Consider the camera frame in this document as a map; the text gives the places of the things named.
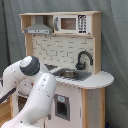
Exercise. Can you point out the white microwave door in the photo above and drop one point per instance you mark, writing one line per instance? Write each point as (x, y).
(74, 24)

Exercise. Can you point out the black toy faucet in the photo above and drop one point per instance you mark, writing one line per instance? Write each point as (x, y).
(81, 64)

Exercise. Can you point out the grey range hood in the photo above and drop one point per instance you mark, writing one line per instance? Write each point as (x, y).
(38, 27)

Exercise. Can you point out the black toy stovetop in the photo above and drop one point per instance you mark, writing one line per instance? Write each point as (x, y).
(50, 67)

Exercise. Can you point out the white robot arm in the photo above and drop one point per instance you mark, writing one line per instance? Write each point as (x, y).
(41, 96)

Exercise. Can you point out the white cabinet door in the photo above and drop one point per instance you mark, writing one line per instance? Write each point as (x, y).
(66, 108)

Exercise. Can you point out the grey toy sink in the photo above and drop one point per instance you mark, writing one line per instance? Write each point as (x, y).
(72, 74)

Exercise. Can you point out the wooden toy kitchen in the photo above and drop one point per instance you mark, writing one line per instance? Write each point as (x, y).
(71, 40)

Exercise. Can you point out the white oven door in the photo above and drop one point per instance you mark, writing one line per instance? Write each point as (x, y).
(21, 102)

